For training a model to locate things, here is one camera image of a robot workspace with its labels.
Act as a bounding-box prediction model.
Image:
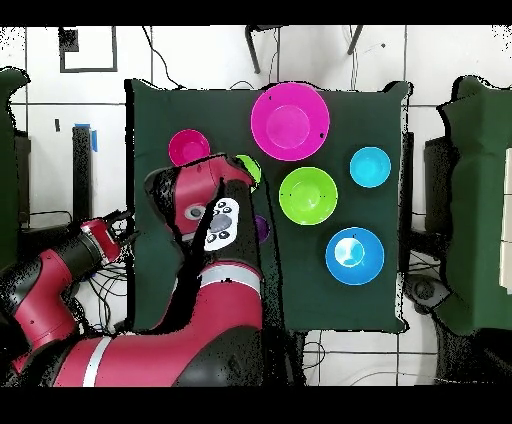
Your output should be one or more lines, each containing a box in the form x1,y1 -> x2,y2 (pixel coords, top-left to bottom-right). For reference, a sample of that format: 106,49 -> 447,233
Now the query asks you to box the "purple cup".
255,215 -> 273,245

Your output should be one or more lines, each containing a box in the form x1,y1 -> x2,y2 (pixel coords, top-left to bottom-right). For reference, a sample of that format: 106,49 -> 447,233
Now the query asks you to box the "small green bowl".
236,154 -> 264,189

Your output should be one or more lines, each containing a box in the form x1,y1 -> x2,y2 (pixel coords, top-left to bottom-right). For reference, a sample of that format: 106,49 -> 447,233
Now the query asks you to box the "large green bowl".
278,166 -> 340,226

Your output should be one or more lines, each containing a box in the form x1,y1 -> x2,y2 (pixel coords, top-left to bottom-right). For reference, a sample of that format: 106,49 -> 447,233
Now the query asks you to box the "large pink bowl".
250,81 -> 331,162

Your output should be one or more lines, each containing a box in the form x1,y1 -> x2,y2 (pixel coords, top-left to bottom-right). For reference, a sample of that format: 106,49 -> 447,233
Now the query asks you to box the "small red-pink bowl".
167,128 -> 212,169

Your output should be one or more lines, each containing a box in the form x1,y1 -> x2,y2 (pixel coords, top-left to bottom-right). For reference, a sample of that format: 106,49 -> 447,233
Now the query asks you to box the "large blue bowl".
324,227 -> 386,286

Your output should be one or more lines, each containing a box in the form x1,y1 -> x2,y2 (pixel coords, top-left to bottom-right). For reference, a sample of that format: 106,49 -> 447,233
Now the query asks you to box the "small light blue bowl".
349,146 -> 393,189

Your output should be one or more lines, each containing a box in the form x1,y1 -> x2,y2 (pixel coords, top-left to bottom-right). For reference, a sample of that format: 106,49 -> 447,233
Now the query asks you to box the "dark green table cloth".
127,78 -> 411,333

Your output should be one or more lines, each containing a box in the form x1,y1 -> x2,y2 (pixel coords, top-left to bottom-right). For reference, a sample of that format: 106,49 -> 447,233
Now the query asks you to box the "black tripod leg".
245,26 -> 283,75
346,26 -> 365,56

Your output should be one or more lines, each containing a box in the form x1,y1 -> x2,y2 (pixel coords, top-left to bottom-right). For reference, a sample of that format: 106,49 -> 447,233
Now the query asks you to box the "black wheel base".
403,271 -> 449,312

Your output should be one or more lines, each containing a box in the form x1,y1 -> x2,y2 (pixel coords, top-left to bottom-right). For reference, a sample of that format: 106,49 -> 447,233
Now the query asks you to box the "green covered side table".
438,75 -> 512,336
0,67 -> 37,269

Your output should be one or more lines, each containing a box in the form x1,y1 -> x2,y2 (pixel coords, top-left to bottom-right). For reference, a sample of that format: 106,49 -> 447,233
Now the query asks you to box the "tangle of black cables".
79,209 -> 329,387

